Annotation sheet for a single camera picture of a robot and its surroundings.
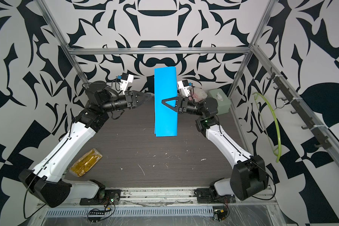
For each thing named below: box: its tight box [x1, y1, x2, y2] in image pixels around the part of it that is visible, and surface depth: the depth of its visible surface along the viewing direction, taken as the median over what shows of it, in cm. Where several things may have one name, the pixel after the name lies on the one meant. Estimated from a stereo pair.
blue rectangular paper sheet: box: [153, 66, 178, 137], surface depth 61 cm
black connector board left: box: [88, 211, 106, 223], surface depth 73 cm
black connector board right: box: [213, 208, 226, 222], surface depth 73 cm
